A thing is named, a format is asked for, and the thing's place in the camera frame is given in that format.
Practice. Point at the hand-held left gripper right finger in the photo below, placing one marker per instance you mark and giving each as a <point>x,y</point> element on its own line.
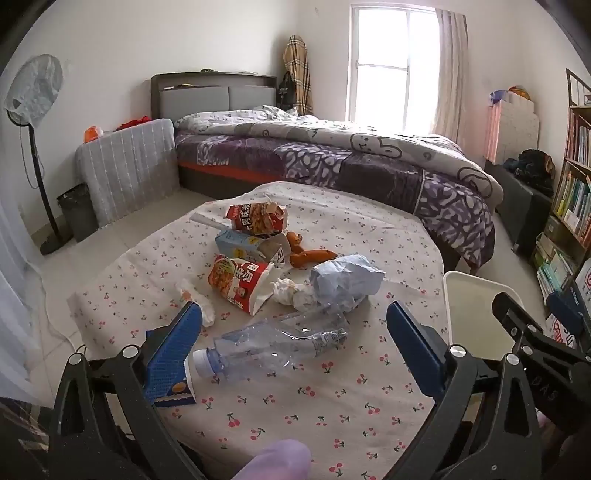
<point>415,350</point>

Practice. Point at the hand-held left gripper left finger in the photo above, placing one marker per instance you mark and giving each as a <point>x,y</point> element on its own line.
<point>173,350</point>

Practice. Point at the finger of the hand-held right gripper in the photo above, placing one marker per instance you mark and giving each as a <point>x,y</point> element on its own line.
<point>517,321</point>

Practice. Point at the white blue snack packet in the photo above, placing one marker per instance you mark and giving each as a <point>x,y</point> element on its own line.
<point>187,392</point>

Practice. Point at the white plastic bin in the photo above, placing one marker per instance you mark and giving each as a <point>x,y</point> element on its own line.
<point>471,304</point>

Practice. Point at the white wrapper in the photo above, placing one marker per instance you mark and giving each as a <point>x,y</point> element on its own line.
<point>194,295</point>

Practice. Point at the crushed clear plastic bottle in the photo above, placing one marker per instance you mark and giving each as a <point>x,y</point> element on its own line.
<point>263,348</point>

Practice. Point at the red noodle cup white rim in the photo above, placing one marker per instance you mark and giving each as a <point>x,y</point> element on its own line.
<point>235,281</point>

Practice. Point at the pale blue wrapper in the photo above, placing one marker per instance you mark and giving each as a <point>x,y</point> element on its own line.
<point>346,277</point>

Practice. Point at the white tissue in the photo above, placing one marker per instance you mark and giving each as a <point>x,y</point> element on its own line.
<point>291,290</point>

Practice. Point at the white paper strip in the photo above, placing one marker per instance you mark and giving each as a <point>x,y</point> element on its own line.
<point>207,220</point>

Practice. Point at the person's left hand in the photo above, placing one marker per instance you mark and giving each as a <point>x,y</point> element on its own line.
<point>274,461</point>

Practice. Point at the wooden bookshelf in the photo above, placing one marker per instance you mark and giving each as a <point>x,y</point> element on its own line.
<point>561,230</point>

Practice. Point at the black cabinet with clothes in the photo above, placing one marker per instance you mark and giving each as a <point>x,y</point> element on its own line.
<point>521,212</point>

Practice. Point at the opened pale blue carton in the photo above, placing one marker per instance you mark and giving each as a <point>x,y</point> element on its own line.
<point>244,244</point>

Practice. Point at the rows of shelved books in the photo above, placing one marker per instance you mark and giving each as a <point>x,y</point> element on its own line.
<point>575,194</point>

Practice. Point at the orange sausage wrapper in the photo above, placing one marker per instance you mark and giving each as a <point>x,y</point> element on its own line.
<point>311,257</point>

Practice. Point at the pile of dark clothes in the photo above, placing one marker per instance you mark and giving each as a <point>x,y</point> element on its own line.
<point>533,166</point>

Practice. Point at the small orange peel piece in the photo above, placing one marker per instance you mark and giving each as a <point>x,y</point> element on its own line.
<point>295,241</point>

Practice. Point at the white sheer net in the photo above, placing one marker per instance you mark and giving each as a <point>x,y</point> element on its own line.
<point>18,300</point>

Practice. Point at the black waste bin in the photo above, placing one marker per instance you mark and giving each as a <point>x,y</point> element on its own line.
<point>77,212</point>

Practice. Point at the white cabinet with pink cloth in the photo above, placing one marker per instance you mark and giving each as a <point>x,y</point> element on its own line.
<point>515,131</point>

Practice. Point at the grey quilted cover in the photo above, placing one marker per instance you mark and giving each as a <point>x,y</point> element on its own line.
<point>129,166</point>

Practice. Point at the purple patterned blanket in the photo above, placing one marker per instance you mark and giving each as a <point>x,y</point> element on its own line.
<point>332,166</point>

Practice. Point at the grey cartoon print duvet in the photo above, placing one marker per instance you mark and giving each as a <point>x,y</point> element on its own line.
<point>351,138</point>

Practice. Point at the purple blue toy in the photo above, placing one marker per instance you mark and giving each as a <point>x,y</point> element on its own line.
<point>497,97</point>

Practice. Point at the orange yellow toy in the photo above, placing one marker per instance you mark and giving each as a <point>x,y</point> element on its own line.
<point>519,92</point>

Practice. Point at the red cloth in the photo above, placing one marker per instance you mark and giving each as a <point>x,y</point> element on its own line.
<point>134,123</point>

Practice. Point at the small orange item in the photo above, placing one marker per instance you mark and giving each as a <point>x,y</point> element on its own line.
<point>92,133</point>

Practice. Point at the grey padded bed headboard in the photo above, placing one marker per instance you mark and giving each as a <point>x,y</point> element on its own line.
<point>203,99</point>

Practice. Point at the pale curtain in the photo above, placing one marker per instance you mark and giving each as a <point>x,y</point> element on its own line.
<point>450,74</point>

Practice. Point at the window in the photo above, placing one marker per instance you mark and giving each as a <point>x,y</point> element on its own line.
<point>392,69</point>

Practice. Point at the black hanging bag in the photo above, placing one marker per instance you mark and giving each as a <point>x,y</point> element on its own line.
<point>285,90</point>

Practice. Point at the covered standing fan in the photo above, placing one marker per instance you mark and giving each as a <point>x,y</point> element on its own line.
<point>34,87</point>

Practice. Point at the plaid coat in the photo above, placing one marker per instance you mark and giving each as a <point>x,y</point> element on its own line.
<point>299,74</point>

